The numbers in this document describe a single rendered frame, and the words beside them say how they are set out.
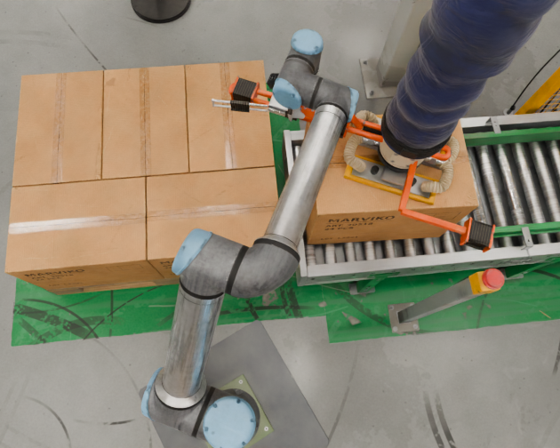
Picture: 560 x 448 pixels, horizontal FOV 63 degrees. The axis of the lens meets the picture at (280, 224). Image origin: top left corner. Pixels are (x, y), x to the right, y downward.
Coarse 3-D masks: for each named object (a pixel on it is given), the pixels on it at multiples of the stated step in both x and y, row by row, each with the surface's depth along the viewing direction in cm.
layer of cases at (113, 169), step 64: (256, 64) 233; (64, 128) 218; (128, 128) 219; (192, 128) 220; (256, 128) 221; (64, 192) 208; (128, 192) 209; (192, 192) 210; (256, 192) 211; (64, 256) 198; (128, 256) 199
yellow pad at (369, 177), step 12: (360, 156) 171; (348, 168) 169; (372, 168) 166; (360, 180) 168; (372, 180) 167; (420, 180) 168; (432, 180) 168; (396, 192) 167; (420, 192) 166; (432, 192) 167; (432, 204) 167
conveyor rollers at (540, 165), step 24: (528, 144) 227; (552, 144) 224; (504, 168) 219; (528, 168) 219; (528, 192) 216; (552, 192) 215; (480, 216) 210; (504, 216) 211; (552, 216) 213; (384, 240) 206; (408, 240) 205; (432, 240) 206; (504, 240) 208; (312, 264) 200
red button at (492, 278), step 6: (486, 270) 152; (492, 270) 152; (498, 270) 152; (486, 276) 151; (492, 276) 151; (498, 276) 151; (486, 282) 151; (492, 282) 150; (498, 282) 150; (492, 288) 150; (498, 288) 150
